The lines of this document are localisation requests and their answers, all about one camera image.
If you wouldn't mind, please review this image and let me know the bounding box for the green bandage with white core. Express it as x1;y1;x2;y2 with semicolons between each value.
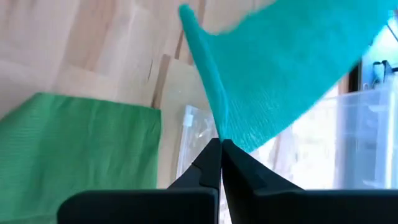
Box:
178;0;398;154

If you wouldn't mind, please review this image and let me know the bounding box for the clear plastic container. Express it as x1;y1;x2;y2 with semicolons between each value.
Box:
320;88;398;190

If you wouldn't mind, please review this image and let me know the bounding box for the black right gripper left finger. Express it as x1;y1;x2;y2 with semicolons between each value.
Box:
57;138;222;224

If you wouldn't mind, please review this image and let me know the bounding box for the flat green bandage strip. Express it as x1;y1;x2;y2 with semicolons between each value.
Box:
0;92;162;224

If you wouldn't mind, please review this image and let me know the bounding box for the clear plastic zip bag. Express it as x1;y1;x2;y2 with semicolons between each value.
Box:
176;105;220;180

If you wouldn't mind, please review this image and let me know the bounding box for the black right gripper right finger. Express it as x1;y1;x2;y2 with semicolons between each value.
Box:
221;139;398;224

